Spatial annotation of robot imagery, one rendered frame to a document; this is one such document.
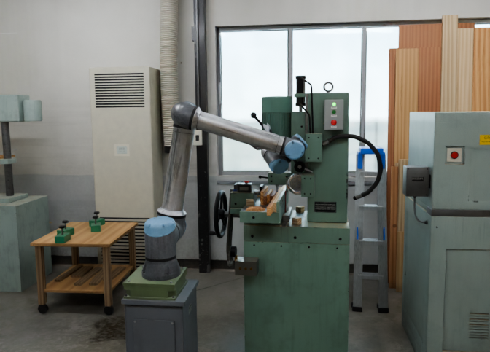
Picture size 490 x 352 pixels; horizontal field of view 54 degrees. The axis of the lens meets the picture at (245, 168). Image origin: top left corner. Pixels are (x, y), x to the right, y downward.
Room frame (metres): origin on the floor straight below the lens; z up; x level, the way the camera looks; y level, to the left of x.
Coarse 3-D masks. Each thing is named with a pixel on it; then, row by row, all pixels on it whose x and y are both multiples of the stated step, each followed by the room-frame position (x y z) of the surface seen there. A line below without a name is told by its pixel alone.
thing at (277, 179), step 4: (268, 172) 2.76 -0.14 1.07; (272, 172) 2.75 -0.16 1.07; (284, 172) 2.74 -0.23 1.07; (288, 172) 2.74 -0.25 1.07; (268, 176) 2.74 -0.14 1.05; (272, 176) 2.73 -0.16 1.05; (276, 176) 2.73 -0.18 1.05; (280, 176) 2.73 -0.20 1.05; (284, 176) 2.72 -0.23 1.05; (288, 176) 2.72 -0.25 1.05; (268, 180) 2.74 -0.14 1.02; (272, 180) 2.73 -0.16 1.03; (276, 180) 2.73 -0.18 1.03; (280, 180) 2.73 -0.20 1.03; (284, 180) 2.72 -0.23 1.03; (276, 184) 2.75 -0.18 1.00; (284, 184) 2.72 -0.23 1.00
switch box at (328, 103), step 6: (324, 102) 2.55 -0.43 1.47; (330, 102) 2.54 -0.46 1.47; (336, 102) 2.54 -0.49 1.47; (342, 102) 2.53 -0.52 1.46; (324, 108) 2.55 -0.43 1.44; (330, 108) 2.54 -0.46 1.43; (342, 108) 2.53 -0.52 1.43; (324, 114) 2.55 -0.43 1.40; (330, 114) 2.54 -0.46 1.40; (336, 114) 2.54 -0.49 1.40; (342, 114) 2.53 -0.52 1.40; (324, 120) 2.55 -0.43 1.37; (330, 120) 2.54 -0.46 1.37; (336, 120) 2.54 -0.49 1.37; (342, 120) 2.53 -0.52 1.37; (324, 126) 2.55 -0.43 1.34; (330, 126) 2.54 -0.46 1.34; (342, 126) 2.53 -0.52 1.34
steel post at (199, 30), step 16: (192, 32) 4.12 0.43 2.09; (208, 144) 4.15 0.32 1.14; (208, 160) 4.13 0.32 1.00; (208, 176) 4.12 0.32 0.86; (208, 192) 4.11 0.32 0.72; (208, 208) 4.10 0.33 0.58; (208, 224) 4.10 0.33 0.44; (208, 240) 4.10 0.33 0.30; (208, 256) 4.11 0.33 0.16; (208, 272) 4.11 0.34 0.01
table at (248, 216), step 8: (256, 200) 2.77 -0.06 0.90; (288, 200) 3.01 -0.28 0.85; (232, 208) 2.69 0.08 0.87; (240, 208) 2.68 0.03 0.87; (240, 216) 2.47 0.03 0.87; (248, 216) 2.46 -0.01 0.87; (256, 216) 2.45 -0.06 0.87; (264, 216) 2.45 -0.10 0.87; (272, 216) 2.44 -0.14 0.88; (280, 216) 2.49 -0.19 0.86
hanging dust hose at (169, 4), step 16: (160, 0) 4.09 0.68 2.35; (176, 0) 4.08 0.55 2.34; (160, 16) 4.07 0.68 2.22; (176, 16) 4.10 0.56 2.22; (160, 32) 4.10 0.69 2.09; (176, 32) 4.09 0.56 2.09; (160, 48) 4.07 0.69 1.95; (176, 48) 4.09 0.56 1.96; (160, 64) 4.06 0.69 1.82; (176, 64) 4.09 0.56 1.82; (176, 80) 4.08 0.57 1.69; (176, 96) 4.08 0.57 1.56
